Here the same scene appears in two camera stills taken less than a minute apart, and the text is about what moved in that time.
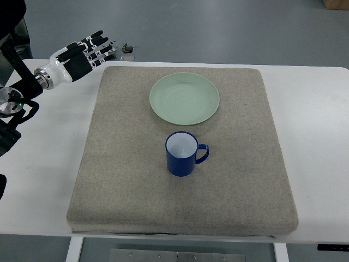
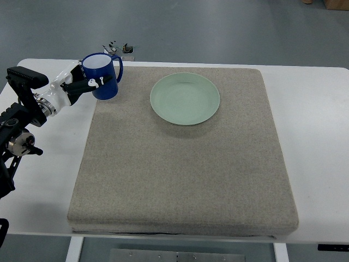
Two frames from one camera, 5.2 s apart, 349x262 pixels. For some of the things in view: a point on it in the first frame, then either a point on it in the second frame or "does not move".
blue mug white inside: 183,152 -> 100,64
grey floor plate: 127,58 does not move
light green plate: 184,98 does not move
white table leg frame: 74,249 does not move
